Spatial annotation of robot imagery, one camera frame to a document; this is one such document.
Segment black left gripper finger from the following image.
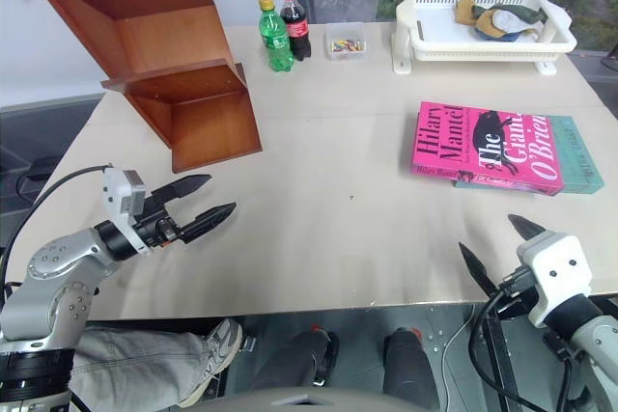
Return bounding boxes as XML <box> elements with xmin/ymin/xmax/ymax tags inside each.
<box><xmin>182</xmin><ymin>202</ymin><xmax>238</xmax><ymax>245</ymax></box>
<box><xmin>144</xmin><ymin>174</ymin><xmax>213</xmax><ymax>213</ymax></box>

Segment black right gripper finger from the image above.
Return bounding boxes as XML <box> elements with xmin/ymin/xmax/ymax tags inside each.
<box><xmin>507</xmin><ymin>212</ymin><xmax>548</xmax><ymax>242</ymax></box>
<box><xmin>458</xmin><ymin>241</ymin><xmax>497</xmax><ymax>298</ymax></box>

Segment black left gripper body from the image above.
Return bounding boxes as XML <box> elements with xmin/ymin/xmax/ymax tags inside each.
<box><xmin>132</xmin><ymin>195</ymin><xmax>188</xmax><ymax>250</ymax></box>

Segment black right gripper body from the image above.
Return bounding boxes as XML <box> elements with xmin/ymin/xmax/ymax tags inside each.
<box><xmin>498</xmin><ymin>264</ymin><xmax>535</xmax><ymax>298</ymax></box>

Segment teal book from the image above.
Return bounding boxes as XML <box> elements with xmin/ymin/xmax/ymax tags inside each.
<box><xmin>451</xmin><ymin>115</ymin><xmax>605</xmax><ymax>194</ymax></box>

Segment pink book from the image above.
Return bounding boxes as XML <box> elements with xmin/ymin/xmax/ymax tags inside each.
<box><xmin>410</xmin><ymin>100</ymin><xmax>566</xmax><ymax>197</ymax></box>

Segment wooden shelf unit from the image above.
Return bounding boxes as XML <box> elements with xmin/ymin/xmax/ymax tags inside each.
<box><xmin>17</xmin><ymin>0</ymin><xmax>265</xmax><ymax>175</ymax></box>

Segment dark rounded shape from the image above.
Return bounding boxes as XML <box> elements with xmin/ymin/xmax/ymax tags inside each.
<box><xmin>382</xmin><ymin>327</ymin><xmax>441</xmax><ymax>399</ymax></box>
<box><xmin>249</xmin><ymin>326</ymin><xmax>340</xmax><ymax>390</ymax></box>

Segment grey white sneaker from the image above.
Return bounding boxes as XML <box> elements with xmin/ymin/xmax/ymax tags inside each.
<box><xmin>175</xmin><ymin>316</ymin><xmax>245</xmax><ymax>409</ymax></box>

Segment person's leg in grey jeans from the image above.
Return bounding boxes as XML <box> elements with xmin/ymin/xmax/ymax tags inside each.
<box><xmin>70</xmin><ymin>324</ymin><xmax>210</xmax><ymax>408</ymax></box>

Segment dark grey chair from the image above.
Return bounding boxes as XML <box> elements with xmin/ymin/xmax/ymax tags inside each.
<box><xmin>0</xmin><ymin>140</ymin><xmax>65</xmax><ymax>213</ymax></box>

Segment green plastic soda bottle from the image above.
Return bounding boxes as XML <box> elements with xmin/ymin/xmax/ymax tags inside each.
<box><xmin>258</xmin><ymin>0</ymin><xmax>295</xmax><ymax>74</ymax></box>

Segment dark cola bottle red cap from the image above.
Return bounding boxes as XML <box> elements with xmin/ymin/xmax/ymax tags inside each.
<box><xmin>279</xmin><ymin>0</ymin><xmax>313</xmax><ymax>63</ymax></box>

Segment blue cloth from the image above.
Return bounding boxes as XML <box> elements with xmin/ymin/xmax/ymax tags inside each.
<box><xmin>474</xmin><ymin>25</ymin><xmax>514</xmax><ymax>42</ymax></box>

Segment grey robot torso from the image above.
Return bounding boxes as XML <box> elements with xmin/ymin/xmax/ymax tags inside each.
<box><xmin>181</xmin><ymin>385</ymin><xmax>438</xmax><ymax>412</ymax></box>

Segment white cloth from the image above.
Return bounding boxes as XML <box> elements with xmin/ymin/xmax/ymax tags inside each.
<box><xmin>486</xmin><ymin>12</ymin><xmax>538</xmax><ymax>41</ymax></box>

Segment clear box of coloured bits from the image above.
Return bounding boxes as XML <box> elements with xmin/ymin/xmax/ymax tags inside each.
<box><xmin>323</xmin><ymin>22</ymin><xmax>368</xmax><ymax>63</ymax></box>

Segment dark green cloth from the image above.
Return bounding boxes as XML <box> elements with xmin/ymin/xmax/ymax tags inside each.
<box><xmin>471</xmin><ymin>3</ymin><xmax>549</xmax><ymax>28</ymax></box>

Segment white plastic basket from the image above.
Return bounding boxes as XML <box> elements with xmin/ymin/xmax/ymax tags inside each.
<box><xmin>391</xmin><ymin>0</ymin><xmax>578</xmax><ymax>77</ymax></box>

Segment mustard yellow cloth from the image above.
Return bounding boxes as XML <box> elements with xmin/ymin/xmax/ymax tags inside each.
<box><xmin>453</xmin><ymin>0</ymin><xmax>479</xmax><ymax>28</ymax></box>

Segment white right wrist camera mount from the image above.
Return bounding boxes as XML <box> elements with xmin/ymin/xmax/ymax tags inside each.
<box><xmin>515</xmin><ymin>231</ymin><xmax>594</xmax><ymax>329</ymax></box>

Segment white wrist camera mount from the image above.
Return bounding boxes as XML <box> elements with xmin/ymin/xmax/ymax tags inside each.
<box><xmin>101</xmin><ymin>166</ymin><xmax>147</xmax><ymax>257</ymax></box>
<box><xmin>515</xmin><ymin>231</ymin><xmax>594</xmax><ymax>329</ymax></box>

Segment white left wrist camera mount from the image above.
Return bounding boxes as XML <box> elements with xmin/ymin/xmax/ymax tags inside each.
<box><xmin>101</xmin><ymin>166</ymin><xmax>147</xmax><ymax>257</ymax></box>

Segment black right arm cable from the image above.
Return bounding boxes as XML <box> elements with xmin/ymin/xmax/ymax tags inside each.
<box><xmin>467</xmin><ymin>286</ymin><xmax>533</xmax><ymax>412</ymax></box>

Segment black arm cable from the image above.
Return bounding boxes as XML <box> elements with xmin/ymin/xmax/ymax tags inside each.
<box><xmin>467</xmin><ymin>286</ymin><xmax>533</xmax><ymax>412</ymax></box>
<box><xmin>0</xmin><ymin>165</ymin><xmax>108</xmax><ymax>288</ymax></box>

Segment black table frame leg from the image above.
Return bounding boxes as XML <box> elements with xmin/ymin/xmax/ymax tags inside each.
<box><xmin>481</xmin><ymin>304</ymin><xmax>516</xmax><ymax>412</ymax></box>

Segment thin white cable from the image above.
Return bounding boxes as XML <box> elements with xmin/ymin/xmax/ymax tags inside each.
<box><xmin>440</xmin><ymin>304</ymin><xmax>480</xmax><ymax>412</ymax></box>

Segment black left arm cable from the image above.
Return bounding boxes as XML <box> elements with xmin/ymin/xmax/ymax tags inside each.
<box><xmin>0</xmin><ymin>165</ymin><xmax>108</xmax><ymax>288</ymax></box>

